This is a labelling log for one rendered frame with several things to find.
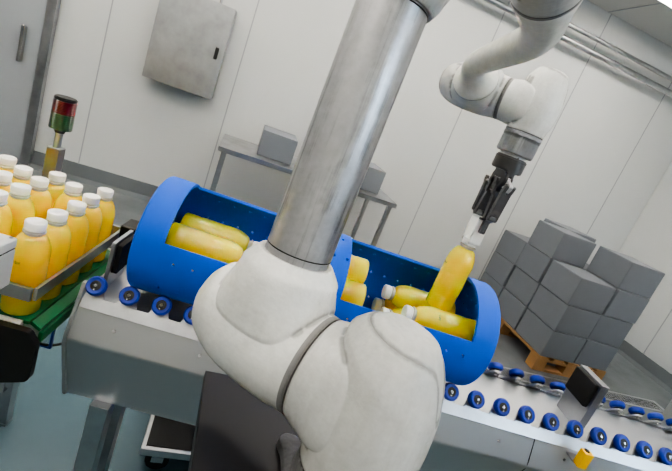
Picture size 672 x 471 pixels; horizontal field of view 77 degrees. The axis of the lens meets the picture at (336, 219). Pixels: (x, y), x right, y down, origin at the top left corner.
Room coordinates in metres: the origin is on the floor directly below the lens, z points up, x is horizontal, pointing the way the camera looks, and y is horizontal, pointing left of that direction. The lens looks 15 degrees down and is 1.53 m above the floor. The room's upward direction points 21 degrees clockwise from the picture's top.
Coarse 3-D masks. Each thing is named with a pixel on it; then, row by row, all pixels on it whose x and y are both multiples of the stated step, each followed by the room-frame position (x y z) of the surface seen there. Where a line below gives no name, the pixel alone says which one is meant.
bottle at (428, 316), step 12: (420, 312) 0.99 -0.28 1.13; (432, 312) 0.99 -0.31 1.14; (444, 312) 1.00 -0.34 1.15; (420, 324) 0.97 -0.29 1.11; (432, 324) 0.97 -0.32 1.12; (444, 324) 0.98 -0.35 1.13; (456, 324) 0.99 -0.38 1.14; (468, 324) 1.00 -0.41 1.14; (456, 336) 0.98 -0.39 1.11; (468, 336) 0.99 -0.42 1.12
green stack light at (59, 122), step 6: (54, 114) 1.22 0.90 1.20; (60, 114) 1.22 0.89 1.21; (54, 120) 1.22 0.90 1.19; (60, 120) 1.22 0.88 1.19; (66, 120) 1.23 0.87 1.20; (72, 120) 1.25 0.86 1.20; (54, 126) 1.22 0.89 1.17; (60, 126) 1.22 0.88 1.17; (66, 126) 1.23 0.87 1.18; (72, 126) 1.26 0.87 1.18
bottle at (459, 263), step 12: (456, 252) 1.05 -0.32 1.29; (468, 252) 1.04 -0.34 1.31; (444, 264) 1.06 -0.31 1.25; (456, 264) 1.03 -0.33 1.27; (468, 264) 1.03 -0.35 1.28; (444, 276) 1.04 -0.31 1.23; (456, 276) 1.03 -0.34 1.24; (432, 288) 1.06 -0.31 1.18; (444, 288) 1.03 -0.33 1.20; (456, 288) 1.03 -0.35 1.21; (432, 300) 1.04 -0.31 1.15; (444, 300) 1.03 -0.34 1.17
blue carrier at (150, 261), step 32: (160, 192) 0.88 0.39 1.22; (192, 192) 1.06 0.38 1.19; (160, 224) 0.84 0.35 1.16; (256, 224) 1.11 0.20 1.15; (128, 256) 0.82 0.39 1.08; (160, 256) 0.82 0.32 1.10; (192, 256) 0.83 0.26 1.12; (384, 256) 1.13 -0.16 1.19; (160, 288) 0.85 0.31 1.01; (192, 288) 0.84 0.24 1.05; (480, 288) 1.04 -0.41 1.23; (480, 320) 0.96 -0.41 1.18; (448, 352) 0.92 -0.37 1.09; (480, 352) 0.93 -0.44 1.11
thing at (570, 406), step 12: (576, 372) 1.16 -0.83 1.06; (588, 372) 1.15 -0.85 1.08; (576, 384) 1.14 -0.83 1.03; (588, 384) 1.11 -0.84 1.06; (600, 384) 1.09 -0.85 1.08; (564, 396) 1.17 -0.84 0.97; (576, 396) 1.12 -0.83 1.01; (588, 396) 1.09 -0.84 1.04; (600, 396) 1.09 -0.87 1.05; (564, 408) 1.15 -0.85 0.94; (576, 408) 1.12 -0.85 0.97; (588, 408) 1.09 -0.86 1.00; (588, 420) 1.09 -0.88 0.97
